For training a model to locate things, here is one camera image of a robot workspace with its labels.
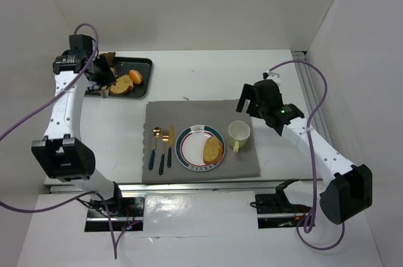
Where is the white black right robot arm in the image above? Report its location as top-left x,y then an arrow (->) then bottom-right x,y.
236,75 -> 373,225

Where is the seeded bread slice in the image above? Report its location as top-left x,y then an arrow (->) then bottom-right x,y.
110,75 -> 134,95
203,137 -> 224,165

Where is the white plate teal red rim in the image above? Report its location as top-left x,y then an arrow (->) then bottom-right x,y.
174,125 -> 225,172

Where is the gold knife green handle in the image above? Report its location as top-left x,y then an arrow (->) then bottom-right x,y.
167,125 -> 174,168

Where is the aluminium side rail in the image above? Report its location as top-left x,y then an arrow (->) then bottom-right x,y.
295,63 -> 332,145

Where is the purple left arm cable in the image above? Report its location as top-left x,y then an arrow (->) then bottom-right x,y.
0,23 -> 127,260

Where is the orange round bun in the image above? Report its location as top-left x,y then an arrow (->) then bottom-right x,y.
128,70 -> 143,85

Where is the gold spoon green handle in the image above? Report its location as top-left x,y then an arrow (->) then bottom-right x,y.
148,127 -> 162,170

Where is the black rectangular tray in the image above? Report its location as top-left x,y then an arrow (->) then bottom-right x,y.
108,57 -> 153,99

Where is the aluminium front rail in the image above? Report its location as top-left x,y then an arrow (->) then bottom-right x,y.
47,178 -> 324,195

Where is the grey cloth placemat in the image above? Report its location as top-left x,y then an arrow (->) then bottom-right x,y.
142,100 -> 261,184

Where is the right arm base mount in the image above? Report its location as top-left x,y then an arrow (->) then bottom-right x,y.
249,179 -> 311,229

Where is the pale green ceramic mug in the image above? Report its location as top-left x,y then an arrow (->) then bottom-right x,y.
228,120 -> 251,152

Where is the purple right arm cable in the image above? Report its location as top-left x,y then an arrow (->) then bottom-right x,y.
267,60 -> 346,251

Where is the gold fork green handle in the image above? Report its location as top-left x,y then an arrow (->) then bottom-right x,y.
158,130 -> 169,176

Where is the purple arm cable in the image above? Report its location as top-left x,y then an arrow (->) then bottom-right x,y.
267,60 -> 346,251
0,23 -> 127,260

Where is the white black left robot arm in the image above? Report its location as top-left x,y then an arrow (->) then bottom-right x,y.
31,35 -> 120,201

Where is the dark brown bread chunk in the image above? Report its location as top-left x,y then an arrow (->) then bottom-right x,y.
99,52 -> 116,64

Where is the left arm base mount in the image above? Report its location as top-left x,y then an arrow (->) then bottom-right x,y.
77,196 -> 145,232

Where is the thin brown bread slice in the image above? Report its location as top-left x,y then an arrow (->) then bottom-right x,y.
86,88 -> 103,95

